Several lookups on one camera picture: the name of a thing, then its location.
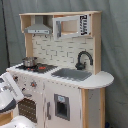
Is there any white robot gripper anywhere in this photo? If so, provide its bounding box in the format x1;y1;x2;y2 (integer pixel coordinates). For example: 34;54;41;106
0;72;24;110

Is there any white wooden toy kitchen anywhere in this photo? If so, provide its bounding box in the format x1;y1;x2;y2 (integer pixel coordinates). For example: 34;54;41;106
8;11;114;128

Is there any left red stove knob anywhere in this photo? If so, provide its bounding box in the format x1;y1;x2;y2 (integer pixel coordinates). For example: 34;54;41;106
12;76;19;83

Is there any red stove knob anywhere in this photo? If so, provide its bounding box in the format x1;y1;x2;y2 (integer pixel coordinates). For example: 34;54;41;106
12;76;19;83
30;81;37;88

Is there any right red stove knob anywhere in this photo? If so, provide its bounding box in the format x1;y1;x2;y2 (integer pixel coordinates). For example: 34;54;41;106
30;81;37;88

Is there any toy oven door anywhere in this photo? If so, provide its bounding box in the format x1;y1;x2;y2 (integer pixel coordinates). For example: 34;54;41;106
13;88;44;128

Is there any small metal toy pot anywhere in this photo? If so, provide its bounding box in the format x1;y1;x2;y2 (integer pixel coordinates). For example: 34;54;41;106
22;57;37;67

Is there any black toy stovetop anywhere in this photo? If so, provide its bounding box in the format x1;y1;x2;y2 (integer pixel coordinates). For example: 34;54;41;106
18;63;55;73

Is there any white lower cabinet door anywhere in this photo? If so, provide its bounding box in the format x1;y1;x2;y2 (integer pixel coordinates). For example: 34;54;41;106
45;81;82;128

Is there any grey toy sink basin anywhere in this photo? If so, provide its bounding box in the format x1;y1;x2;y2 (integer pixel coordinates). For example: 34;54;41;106
52;68;92;81

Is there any grey toy range hood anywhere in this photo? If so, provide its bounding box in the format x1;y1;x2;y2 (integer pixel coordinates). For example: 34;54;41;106
24;15;52;34

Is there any black toy faucet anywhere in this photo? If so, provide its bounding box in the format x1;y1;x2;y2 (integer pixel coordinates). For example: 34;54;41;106
75;51;93;70

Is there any white microwave cabinet door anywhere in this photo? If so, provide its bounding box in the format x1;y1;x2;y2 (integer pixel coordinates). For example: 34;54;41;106
53;14;91;40

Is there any grey backdrop curtain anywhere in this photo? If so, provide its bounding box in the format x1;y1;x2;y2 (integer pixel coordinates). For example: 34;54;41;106
0;0;128;128

